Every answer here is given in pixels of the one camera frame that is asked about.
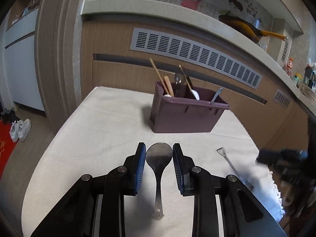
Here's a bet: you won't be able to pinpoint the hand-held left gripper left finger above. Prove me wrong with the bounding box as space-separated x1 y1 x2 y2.
31 142 146 237

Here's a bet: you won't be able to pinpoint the black shoes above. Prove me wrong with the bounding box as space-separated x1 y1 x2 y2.
1 108 16 123

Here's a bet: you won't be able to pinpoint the white tablecloth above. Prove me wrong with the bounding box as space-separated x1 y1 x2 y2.
22 86 285 237

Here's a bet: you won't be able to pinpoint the wall vent grille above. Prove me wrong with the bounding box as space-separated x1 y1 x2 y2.
281 39 290 63

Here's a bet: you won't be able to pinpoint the purple plastic utensil container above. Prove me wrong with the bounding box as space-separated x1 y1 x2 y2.
150 80 231 134

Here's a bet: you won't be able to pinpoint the metal spoon with hole handle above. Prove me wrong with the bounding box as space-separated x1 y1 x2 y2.
145 142 173 220

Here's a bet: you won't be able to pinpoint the small grey vent grille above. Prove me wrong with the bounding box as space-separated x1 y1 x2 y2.
273 88 292 109

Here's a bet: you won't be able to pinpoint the wooden spoon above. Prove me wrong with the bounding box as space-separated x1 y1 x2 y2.
164 76 175 97

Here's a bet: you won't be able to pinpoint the wicker basket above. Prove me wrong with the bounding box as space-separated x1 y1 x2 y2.
301 86 316 103

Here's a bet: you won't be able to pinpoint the frying pan orange handle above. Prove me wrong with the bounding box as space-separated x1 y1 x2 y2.
218 14 288 43

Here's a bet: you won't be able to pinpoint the wooden chopstick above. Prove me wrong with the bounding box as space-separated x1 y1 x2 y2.
179 65 194 92
149 58 169 96

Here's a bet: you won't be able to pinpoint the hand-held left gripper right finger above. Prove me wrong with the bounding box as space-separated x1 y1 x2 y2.
172 143 264 237

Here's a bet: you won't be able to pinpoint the blue silicone spatula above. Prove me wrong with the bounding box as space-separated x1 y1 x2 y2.
210 87 224 103

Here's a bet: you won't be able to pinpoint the white cabinet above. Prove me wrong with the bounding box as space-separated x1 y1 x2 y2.
3 7 46 112

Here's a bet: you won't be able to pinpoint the long grey vent grille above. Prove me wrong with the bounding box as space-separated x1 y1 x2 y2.
130 28 263 90

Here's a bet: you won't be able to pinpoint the metal spatula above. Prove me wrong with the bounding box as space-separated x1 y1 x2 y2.
216 147 255 191

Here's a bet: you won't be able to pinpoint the grey stone counter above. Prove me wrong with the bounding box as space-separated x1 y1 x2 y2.
81 0 316 118

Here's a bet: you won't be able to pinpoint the orange snack bag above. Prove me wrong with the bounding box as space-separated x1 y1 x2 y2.
285 57 294 77

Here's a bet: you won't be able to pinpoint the black handle metal spoon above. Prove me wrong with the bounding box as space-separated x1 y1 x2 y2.
174 72 186 97

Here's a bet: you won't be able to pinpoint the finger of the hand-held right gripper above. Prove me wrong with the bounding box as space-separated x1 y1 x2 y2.
256 149 309 166
278 165 309 189

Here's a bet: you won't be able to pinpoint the white sneaker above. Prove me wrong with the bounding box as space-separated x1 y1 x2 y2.
9 121 21 143
17 119 32 143

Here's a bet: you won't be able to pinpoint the red floor mat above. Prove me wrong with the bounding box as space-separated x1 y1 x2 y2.
0 121 18 179

